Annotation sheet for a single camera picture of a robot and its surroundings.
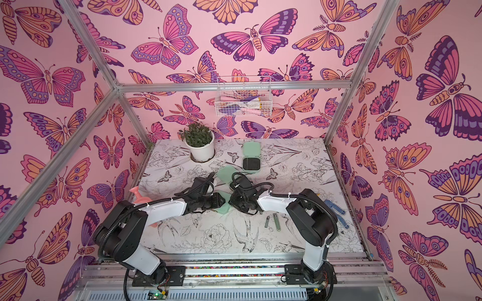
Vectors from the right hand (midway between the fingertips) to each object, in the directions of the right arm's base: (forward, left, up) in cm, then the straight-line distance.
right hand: (228, 200), depth 91 cm
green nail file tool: (-9, -18, -4) cm, 21 cm away
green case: (+28, -11, -2) cm, 31 cm away
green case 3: (+6, 0, +14) cm, 16 cm away
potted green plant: (+30, +17, +13) cm, 36 cm away
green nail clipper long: (-9, -23, -4) cm, 25 cm away
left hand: (0, +1, 0) cm, 1 cm away
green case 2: (-3, +1, -1) cm, 4 cm away
